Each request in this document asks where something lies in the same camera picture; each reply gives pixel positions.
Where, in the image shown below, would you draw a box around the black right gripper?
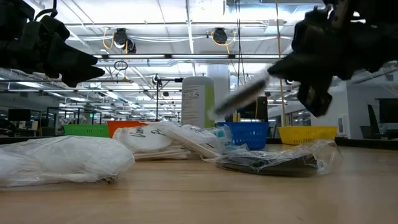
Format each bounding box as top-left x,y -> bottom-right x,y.
267,0 -> 398,118

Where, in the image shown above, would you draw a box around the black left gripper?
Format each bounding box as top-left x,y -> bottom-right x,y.
0,0 -> 106,88

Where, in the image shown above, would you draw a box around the bagged black round sponge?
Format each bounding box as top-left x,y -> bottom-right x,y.
205,139 -> 343,179
212,72 -> 272,121

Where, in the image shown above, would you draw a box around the bagged pads handwritten label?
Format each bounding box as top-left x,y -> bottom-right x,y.
112,122 -> 193,161

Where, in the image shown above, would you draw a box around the bagged blue white toothbrush kit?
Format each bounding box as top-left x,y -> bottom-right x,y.
161,122 -> 250,160

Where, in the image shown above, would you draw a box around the black monitor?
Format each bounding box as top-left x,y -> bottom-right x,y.
235,96 -> 269,123

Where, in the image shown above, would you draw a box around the green plastic basket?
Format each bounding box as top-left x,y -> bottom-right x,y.
63,124 -> 111,139

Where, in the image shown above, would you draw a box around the yellow plastic basket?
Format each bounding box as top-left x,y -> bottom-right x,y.
277,125 -> 338,146

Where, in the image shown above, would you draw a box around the orange plastic basket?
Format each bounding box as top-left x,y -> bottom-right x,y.
106,120 -> 150,139

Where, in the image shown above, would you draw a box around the blue plastic basket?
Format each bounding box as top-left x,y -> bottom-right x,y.
216,121 -> 270,151

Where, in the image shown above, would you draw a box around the black stand pole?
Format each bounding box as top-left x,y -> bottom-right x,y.
151,73 -> 185,123

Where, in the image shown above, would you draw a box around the bagged white cotton balls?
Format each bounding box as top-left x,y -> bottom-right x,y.
0,134 -> 136,188

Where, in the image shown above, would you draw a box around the white disinfecting wipes canister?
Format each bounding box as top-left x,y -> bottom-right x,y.
180,75 -> 216,129

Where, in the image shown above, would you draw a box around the ceiling cable reel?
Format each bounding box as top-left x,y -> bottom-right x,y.
210,27 -> 238,47
112,27 -> 138,54

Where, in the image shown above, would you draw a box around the black aluminium table frame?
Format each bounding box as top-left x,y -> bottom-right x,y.
0,134 -> 398,151

